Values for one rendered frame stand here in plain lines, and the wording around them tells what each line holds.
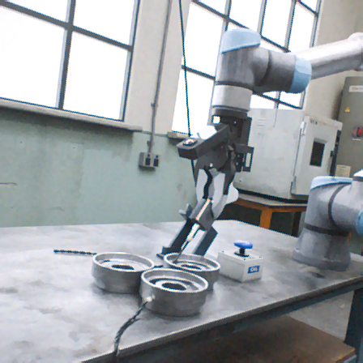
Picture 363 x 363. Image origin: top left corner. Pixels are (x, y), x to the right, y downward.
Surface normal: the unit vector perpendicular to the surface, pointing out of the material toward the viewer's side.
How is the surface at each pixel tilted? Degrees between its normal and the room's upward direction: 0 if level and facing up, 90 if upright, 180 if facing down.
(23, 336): 0
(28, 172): 90
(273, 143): 90
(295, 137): 90
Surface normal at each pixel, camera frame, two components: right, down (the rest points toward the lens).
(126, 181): 0.71, 0.17
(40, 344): 0.15, -0.99
